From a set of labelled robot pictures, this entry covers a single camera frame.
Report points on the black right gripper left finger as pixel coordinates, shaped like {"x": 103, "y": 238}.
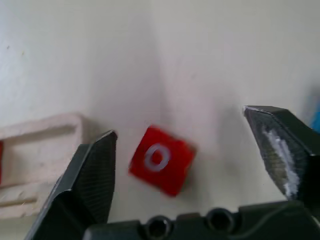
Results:
{"x": 85, "y": 180}

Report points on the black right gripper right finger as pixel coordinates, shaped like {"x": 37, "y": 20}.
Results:
{"x": 282, "y": 150}

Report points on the red letter O block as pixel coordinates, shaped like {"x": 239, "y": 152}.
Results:
{"x": 161, "y": 161}

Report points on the light wooden tray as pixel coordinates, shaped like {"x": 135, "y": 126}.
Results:
{"x": 37, "y": 160}

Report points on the blue object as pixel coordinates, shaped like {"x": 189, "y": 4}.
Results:
{"x": 315, "y": 110}

